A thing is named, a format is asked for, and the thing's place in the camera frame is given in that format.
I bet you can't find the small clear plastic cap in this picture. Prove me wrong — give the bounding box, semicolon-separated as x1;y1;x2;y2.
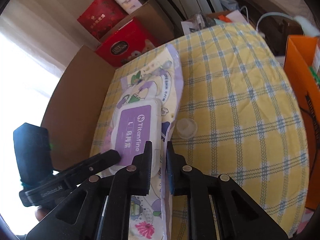
176;118;197;140

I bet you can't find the purple wet wipes pack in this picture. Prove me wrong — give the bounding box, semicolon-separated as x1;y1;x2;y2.
103;44;183;239

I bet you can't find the person left hand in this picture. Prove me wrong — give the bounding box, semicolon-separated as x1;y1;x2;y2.
35;206;50;222

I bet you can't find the large brown cardboard box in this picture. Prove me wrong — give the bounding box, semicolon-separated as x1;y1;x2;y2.
41;46;115;171

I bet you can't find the yellow checkered tablecloth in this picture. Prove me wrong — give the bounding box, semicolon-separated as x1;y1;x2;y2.
89;22;311;240

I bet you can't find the white curtain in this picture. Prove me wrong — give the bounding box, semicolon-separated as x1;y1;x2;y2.
0;0;131;81

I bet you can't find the red chocolate gift box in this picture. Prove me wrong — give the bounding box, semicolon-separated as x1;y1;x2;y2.
95;18;159;67

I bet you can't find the red gift bag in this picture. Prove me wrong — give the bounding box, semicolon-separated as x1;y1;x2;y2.
77;0;128;40

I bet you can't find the box of clutter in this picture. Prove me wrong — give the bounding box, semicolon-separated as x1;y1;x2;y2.
181;7;251;35

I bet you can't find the brown cardboard box behind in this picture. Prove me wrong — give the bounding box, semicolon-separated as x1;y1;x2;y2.
100;0;175;44

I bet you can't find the green packet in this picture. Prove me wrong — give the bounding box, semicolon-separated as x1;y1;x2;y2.
309;66;320;88

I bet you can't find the orange cardboard box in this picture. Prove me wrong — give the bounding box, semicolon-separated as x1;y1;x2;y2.
284;35;319;210

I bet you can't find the white dome lamp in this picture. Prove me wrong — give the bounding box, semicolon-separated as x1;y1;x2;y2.
293;16;320;37

